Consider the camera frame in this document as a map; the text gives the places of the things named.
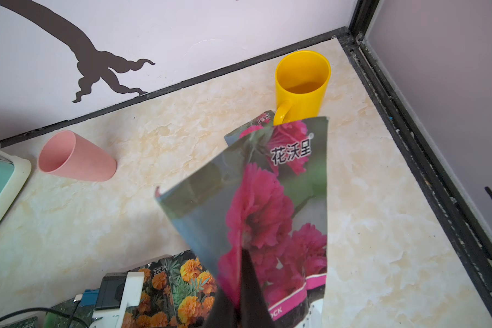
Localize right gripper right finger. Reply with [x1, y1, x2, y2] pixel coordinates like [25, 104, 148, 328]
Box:
[240, 250, 275, 328]

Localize pink cup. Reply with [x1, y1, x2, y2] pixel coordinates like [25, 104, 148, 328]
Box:
[38, 131, 117, 182]

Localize yellow mug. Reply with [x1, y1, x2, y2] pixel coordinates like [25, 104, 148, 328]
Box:
[273, 51, 332, 125]

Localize marigold seed packet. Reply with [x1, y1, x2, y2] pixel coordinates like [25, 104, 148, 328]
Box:
[122, 251, 217, 328]

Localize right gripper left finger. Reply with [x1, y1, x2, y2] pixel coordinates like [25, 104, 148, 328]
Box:
[203, 289, 240, 328]

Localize hollyhock seed packet front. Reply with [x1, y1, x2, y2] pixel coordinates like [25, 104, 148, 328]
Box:
[155, 117, 329, 327]

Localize hollyhock seed packet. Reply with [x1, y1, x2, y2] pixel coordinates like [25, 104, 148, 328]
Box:
[155, 117, 329, 327]
[224, 111, 275, 146]

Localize hollyhock seed packet rear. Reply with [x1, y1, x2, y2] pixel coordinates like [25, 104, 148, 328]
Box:
[224, 111, 275, 146]

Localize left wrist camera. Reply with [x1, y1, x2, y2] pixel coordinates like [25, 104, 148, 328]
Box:
[79, 271, 145, 328]

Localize green gourd packet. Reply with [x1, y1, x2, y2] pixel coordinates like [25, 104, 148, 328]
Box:
[0, 294, 93, 327]

